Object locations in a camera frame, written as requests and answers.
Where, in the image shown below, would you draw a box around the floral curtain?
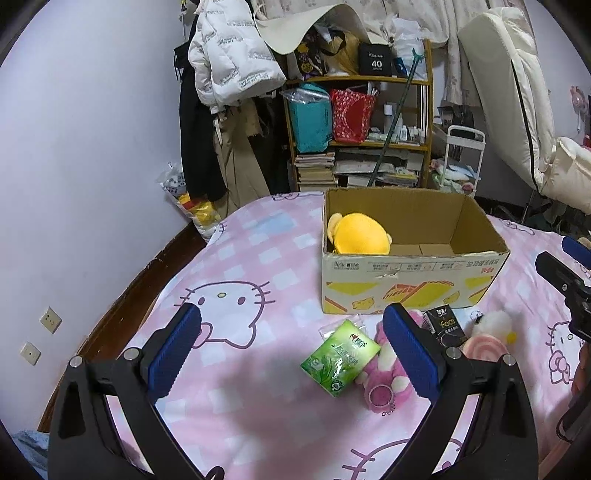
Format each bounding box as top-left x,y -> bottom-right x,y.
256,0 -> 502,109

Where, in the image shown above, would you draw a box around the pink printed bed sheet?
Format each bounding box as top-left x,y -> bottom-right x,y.
105,190 -> 591,480

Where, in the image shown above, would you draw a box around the pile of magazines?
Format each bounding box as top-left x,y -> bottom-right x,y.
335,148 -> 424,188

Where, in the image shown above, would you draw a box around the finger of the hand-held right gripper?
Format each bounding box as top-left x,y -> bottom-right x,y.
536,251 -> 591,297
562,235 -> 591,267

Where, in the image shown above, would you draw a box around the green tissue pack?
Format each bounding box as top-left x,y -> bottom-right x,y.
300,320 -> 382,398

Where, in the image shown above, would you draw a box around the wooden shelf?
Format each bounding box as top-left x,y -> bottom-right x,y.
283,39 -> 435,193

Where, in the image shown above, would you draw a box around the yellow plush toy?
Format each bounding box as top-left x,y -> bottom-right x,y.
327,211 -> 394,256

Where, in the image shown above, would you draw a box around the white plush duck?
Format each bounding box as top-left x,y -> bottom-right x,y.
471,311 -> 519,344

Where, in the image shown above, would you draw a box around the beige coat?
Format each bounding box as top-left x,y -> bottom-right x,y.
213,99 -> 271,214

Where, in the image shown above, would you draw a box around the black coat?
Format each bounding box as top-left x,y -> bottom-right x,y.
174,18 -> 228,202

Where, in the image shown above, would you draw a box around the clear plastic bag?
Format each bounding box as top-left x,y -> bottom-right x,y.
318,316 -> 368,343

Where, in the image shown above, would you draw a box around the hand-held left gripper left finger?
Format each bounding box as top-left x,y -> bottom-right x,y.
47,302 -> 204,480

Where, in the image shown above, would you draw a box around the white plastic bag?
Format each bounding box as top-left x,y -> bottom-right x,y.
392,17 -> 428,77

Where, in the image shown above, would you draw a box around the yellow brown bag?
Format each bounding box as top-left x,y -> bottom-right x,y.
323,30 -> 362,77

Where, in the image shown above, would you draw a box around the person's right hand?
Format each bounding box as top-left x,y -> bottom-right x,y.
571,344 -> 591,398

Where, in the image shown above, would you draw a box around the white puffer jacket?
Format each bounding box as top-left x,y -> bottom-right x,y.
187,0 -> 288,114

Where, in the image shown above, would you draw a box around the white wall outlet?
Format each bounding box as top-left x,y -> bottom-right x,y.
19,342 -> 42,367
39,306 -> 62,334

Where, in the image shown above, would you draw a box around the white trolley cart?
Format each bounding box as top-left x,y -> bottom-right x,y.
431,126 -> 487,198

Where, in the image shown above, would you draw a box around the red patterned bag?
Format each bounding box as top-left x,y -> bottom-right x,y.
329,88 -> 378,143

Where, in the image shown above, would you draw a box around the plastic bag of toys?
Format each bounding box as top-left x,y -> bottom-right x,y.
159,162 -> 221,237

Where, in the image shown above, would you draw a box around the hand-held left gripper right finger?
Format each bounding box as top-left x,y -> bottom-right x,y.
383,302 -> 541,480

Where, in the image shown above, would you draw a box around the green pole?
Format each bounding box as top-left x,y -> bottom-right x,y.
368,50 -> 426,188

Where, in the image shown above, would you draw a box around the teal bag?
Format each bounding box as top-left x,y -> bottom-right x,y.
288,85 -> 334,154

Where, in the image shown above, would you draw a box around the small black box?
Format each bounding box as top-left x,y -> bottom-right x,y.
424,307 -> 466,348

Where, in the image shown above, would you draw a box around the row of toiletry bottles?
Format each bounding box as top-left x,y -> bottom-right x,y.
383,104 -> 428,144

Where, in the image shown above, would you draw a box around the cream padded chair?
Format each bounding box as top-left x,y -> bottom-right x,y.
457,7 -> 591,202

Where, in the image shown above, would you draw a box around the stack of books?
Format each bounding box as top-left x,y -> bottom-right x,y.
294,151 -> 337,193

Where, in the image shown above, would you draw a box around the cream wide-brim hat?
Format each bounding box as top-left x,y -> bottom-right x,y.
254,2 -> 378,55

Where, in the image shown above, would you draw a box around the blue grey cloth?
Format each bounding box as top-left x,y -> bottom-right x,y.
11,429 -> 51,480

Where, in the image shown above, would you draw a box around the printed cardboard box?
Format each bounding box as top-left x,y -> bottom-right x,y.
321,187 -> 511,315

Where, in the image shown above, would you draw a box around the pink plush toy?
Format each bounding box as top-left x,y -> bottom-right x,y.
355,310 -> 424,412

